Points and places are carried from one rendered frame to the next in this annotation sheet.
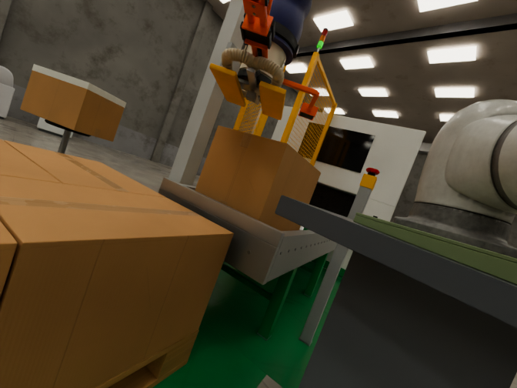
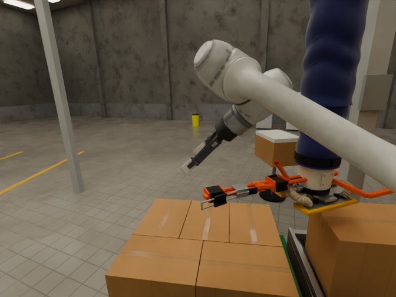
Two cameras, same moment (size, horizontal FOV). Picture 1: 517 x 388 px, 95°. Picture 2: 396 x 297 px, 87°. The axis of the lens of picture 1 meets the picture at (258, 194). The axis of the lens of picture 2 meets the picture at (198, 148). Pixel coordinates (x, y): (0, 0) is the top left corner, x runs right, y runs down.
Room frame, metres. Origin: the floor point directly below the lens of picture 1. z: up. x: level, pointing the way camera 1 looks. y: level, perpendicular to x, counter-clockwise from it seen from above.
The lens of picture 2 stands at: (0.06, -0.64, 1.69)
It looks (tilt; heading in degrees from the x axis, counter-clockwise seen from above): 16 degrees down; 71
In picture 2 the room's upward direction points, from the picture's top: 1 degrees counter-clockwise
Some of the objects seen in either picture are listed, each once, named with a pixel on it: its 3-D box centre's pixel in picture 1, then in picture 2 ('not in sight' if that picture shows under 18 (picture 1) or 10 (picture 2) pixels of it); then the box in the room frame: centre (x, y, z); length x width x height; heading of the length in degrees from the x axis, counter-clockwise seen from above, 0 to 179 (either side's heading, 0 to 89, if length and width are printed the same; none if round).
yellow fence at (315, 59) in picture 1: (295, 168); not in sight; (2.81, -0.30, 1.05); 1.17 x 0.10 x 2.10; 152
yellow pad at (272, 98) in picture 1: (273, 100); (326, 200); (1.02, 0.08, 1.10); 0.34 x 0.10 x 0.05; 178
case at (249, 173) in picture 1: (263, 185); (373, 250); (1.36, -0.01, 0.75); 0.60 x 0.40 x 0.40; 151
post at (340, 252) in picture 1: (337, 259); not in sight; (1.32, -0.54, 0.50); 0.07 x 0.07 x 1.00; 62
